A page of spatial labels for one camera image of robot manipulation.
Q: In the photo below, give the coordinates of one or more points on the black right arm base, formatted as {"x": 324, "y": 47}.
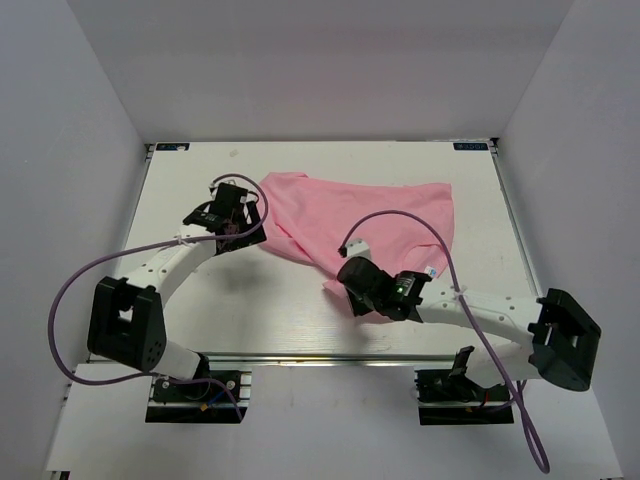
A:
{"x": 446, "y": 397}

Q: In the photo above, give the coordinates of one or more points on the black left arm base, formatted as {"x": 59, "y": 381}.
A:
{"x": 224, "y": 402}

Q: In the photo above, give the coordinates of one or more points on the blue label sticker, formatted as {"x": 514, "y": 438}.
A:
{"x": 470, "y": 146}
{"x": 172, "y": 147}

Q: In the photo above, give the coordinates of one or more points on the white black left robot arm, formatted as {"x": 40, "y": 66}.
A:
{"x": 127, "y": 320}

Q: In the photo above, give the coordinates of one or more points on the blue label sticker right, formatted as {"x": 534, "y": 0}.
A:
{"x": 470, "y": 146}

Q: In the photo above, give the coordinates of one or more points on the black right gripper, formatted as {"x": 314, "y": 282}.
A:
{"x": 357, "y": 307}

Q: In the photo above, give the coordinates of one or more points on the pink t shirt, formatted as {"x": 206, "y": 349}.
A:
{"x": 405, "y": 227}

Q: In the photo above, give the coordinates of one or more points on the blue label sticker left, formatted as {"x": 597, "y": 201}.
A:
{"x": 172, "y": 147}

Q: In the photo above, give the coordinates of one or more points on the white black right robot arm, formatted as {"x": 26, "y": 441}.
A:
{"x": 550, "y": 337}

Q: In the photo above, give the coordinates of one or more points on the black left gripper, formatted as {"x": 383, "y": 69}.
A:
{"x": 252, "y": 238}

